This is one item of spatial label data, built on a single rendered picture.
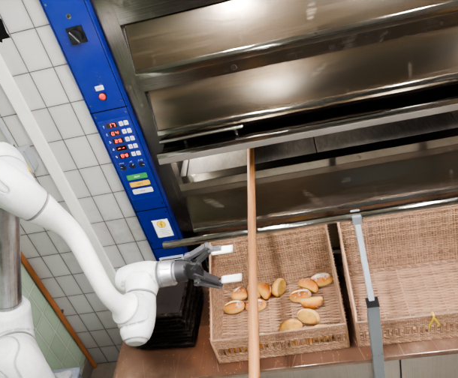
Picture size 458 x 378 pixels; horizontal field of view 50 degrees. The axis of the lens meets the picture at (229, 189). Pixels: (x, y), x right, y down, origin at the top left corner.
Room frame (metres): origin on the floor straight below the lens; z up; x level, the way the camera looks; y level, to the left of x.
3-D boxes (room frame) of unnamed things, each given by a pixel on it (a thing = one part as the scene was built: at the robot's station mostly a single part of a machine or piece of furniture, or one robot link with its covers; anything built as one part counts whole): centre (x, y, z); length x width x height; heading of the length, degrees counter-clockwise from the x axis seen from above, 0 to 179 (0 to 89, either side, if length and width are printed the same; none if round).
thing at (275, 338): (1.47, -0.06, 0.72); 0.56 x 0.49 x 0.28; 79
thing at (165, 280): (1.24, 0.28, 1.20); 0.09 x 0.06 x 0.09; 168
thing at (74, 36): (1.77, 0.36, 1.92); 0.06 x 0.04 x 0.11; 78
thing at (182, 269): (1.23, 0.21, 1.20); 0.09 x 0.07 x 0.08; 78
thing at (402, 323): (1.35, -0.64, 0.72); 0.56 x 0.49 x 0.28; 78
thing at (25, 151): (1.87, 0.80, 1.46); 0.10 x 0.07 x 0.10; 78
